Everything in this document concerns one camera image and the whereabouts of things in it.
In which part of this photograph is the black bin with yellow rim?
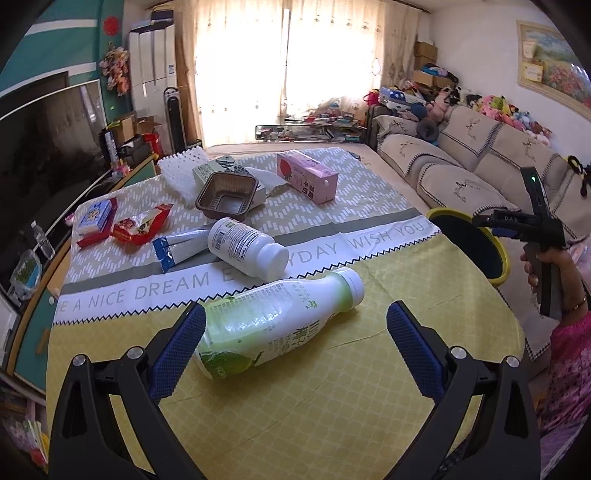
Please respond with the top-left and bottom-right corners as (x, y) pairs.
(425, 208), (511, 285)

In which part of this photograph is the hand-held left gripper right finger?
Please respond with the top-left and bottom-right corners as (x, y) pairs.
(386, 300), (541, 480)

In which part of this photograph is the black television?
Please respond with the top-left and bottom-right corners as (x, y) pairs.
(0, 78), (114, 301)

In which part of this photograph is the pink floral clothing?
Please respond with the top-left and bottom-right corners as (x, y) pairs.
(537, 311), (591, 467)

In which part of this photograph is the blue star print case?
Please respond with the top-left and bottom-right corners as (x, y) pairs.
(379, 87), (419, 109)

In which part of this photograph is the framed flower wall picture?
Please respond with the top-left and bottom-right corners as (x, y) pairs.
(516, 19), (591, 109)

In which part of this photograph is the beige sofa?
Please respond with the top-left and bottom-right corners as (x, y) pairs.
(372, 105), (591, 370)

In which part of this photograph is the clear water bottle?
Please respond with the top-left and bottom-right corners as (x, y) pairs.
(30, 220), (56, 259)

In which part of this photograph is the floral print carton box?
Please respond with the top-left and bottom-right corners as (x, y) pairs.
(192, 156), (266, 204)

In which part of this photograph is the cream embroidered curtain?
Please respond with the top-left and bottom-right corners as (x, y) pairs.
(182, 0), (432, 148)

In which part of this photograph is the glass coffee table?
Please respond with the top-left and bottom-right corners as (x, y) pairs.
(255, 115), (370, 144)

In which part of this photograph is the pink milk carton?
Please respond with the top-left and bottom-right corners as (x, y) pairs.
(277, 150), (339, 204)

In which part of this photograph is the green and white drink bottle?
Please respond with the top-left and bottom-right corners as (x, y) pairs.
(196, 267), (365, 380)

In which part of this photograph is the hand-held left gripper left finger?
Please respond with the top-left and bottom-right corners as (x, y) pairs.
(48, 302), (207, 480)

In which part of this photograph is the black and yellow plush toy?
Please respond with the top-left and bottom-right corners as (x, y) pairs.
(566, 156), (591, 197)

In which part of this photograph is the gold bracelet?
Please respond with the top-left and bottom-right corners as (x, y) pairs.
(564, 295), (588, 319)

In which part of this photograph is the white refrigerator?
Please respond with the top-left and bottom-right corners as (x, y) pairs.
(128, 23), (178, 121)

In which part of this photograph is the row of plush toys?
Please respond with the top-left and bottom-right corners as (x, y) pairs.
(402, 78), (555, 145)

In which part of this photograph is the artificial flower decoration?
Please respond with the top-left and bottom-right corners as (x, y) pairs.
(99, 46), (131, 97)

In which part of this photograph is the white tissue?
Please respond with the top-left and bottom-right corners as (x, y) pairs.
(252, 166), (289, 195)

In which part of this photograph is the person's right hand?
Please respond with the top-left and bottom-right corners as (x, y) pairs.
(520, 248), (584, 302)

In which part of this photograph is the yellow and grey tablecloth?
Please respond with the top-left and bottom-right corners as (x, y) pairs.
(46, 145), (527, 480)

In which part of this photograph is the black and white tower fan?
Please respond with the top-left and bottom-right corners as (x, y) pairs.
(165, 88), (187, 155)

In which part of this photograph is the blue card box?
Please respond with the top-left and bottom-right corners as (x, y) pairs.
(75, 198), (118, 250)

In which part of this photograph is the red snack packet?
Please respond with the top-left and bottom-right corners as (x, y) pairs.
(112, 204), (174, 244)

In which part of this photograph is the brown plastic tray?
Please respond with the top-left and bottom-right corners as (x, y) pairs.
(195, 172), (259, 220)

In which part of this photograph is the white pill bottle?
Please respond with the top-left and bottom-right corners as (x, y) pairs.
(207, 218), (290, 281)

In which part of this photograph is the clear plastic container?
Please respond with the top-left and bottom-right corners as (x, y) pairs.
(10, 249), (43, 296)

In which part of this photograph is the pile of boxes by fan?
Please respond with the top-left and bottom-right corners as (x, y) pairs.
(108, 111), (165, 158)

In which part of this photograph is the person's right forearm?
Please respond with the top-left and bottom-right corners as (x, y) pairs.
(564, 288), (591, 326)

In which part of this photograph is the stack of books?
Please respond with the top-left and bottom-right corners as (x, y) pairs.
(0, 392), (49, 472)

